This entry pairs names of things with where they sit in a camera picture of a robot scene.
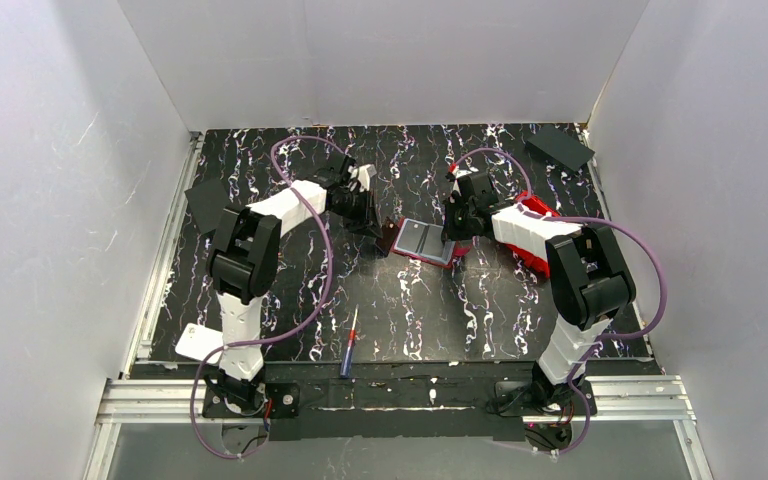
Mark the red leather card holder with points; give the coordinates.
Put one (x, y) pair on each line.
(459, 251)

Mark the black block far right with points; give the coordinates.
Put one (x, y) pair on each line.
(557, 146)

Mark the black block far left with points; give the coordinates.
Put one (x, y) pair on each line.
(206, 202)

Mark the black block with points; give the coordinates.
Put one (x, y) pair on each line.
(206, 202)
(557, 146)

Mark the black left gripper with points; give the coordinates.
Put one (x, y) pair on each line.
(363, 216)

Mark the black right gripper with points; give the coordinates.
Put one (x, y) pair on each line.
(457, 224)

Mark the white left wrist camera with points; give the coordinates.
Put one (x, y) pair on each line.
(364, 174)

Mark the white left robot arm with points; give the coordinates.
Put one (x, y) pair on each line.
(244, 255)

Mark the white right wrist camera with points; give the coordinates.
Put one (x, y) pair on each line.
(454, 174)

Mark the white card near left base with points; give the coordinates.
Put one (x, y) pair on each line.
(197, 341)

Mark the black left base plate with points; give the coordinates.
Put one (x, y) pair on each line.
(251, 401)

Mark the aluminium left side rail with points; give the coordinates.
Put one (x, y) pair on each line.
(141, 341)

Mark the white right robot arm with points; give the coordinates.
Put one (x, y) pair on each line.
(589, 279)

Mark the aluminium front rail frame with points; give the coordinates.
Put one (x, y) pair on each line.
(451, 403)

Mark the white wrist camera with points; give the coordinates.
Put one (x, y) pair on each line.
(364, 174)
(454, 174)

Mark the red plastic bin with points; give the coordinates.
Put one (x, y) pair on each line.
(530, 246)

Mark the blue red screwdriver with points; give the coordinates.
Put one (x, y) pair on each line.
(345, 367)

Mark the black credit card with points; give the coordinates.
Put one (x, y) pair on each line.
(411, 238)

